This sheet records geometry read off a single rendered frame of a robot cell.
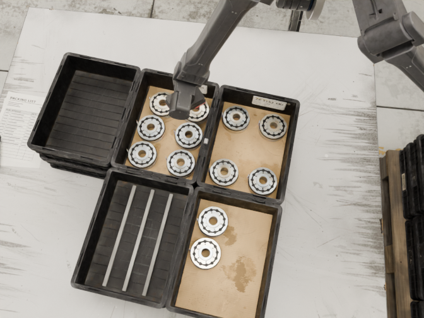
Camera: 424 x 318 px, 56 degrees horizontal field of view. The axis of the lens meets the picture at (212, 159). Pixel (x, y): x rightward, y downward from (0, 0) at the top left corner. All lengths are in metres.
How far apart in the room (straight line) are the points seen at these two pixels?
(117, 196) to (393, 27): 1.02
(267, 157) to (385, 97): 1.43
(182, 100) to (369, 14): 0.49
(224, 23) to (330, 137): 0.99
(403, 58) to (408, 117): 1.88
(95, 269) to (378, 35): 1.09
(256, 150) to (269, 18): 1.55
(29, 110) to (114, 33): 0.51
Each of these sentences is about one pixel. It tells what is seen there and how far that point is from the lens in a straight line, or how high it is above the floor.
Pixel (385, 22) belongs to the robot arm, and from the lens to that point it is 0.86.
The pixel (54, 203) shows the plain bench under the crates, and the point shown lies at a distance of 1.65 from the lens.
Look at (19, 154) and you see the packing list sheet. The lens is 1.77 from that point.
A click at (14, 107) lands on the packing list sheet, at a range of 1.86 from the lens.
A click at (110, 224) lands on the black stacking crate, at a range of 1.44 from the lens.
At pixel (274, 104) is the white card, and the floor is 0.89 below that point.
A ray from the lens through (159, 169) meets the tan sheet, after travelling 1.46.
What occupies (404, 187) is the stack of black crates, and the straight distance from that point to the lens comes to 2.36.
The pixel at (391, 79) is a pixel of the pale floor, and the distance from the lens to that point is 2.86.
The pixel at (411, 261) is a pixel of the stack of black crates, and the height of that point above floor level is 0.19.
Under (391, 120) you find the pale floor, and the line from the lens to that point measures 2.71.
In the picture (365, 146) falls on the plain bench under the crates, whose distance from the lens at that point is 1.75.
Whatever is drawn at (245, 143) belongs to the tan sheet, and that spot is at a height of 0.83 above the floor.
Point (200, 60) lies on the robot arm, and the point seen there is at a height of 1.41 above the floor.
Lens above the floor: 2.20
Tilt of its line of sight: 70 degrees down
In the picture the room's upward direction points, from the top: 4 degrees clockwise
